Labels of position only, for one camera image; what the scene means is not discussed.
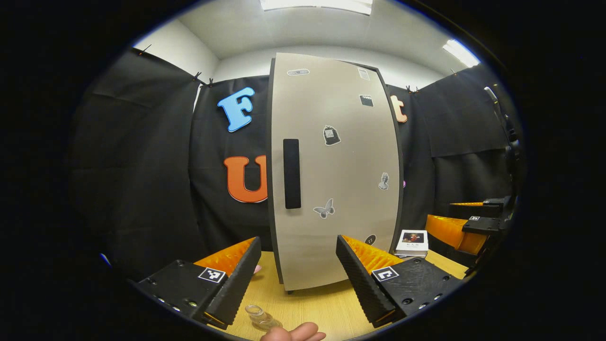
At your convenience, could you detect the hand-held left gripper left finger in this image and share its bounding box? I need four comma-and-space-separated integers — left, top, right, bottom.
127, 236, 262, 331

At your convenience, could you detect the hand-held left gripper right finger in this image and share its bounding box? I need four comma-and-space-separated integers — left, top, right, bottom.
335, 234, 463, 329

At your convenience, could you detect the clear plastic bottle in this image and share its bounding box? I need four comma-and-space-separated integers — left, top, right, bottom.
244, 304, 284, 332

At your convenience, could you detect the dark grey cabinet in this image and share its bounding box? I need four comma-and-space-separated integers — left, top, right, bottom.
266, 52, 404, 294

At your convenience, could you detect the grey cabinet door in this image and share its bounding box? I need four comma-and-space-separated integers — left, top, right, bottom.
266, 52, 404, 292

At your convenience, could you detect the white book with photo cover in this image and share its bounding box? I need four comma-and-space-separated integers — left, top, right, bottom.
394, 229, 429, 259

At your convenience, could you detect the ceiling light panel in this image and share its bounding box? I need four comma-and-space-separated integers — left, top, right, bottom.
443, 39, 481, 68
259, 0, 374, 16

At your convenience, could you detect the black backdrop cloth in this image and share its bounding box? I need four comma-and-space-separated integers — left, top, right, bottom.
69, 47, 519, 280

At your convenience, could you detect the black door handle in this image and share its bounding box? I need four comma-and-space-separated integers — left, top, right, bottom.
283, 138, 302, 210

